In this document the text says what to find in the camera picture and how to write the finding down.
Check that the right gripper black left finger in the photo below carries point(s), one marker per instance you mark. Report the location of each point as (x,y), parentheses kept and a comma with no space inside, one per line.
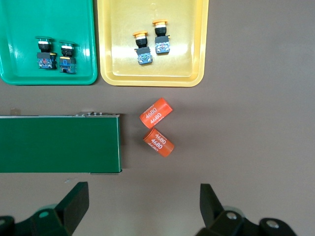
(73,204)

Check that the yellow plastic tray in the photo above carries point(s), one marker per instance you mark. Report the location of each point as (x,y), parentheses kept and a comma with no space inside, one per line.
(182,61)

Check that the green plastic tray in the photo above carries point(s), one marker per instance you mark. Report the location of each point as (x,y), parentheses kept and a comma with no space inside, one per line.
(19,24)

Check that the green mushroom push button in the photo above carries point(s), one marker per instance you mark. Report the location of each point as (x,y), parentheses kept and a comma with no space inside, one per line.
(67,62)
(46,60)

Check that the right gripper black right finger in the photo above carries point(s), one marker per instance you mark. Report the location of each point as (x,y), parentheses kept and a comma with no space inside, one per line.
(209,204)

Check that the orange cylindrical battery cell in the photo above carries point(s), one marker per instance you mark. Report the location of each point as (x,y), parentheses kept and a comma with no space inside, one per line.
(155,113)
(158,143)

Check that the yellow mushroom push button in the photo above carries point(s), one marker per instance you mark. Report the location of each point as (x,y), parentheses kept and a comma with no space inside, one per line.
(144,55)
(162,44)

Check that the green conveyor belt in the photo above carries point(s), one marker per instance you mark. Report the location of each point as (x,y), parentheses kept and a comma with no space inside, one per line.
(61,145)

